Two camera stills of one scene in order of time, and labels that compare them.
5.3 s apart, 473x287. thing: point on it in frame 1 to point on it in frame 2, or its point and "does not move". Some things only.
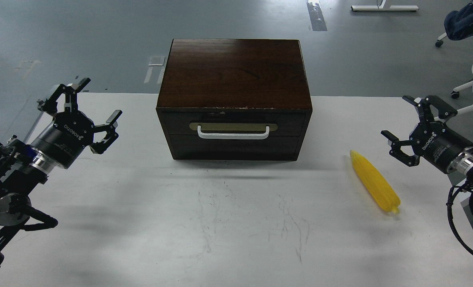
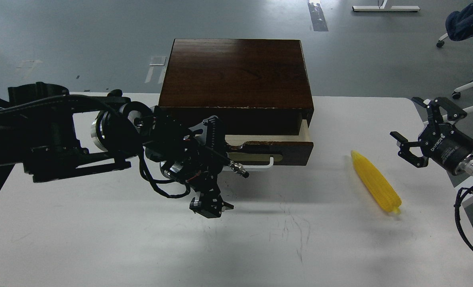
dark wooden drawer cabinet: (234, 99) does not move
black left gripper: (61, 142) to (196, 155)
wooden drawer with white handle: (234, 122) to (263, 152)
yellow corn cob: (377, 184) does not move
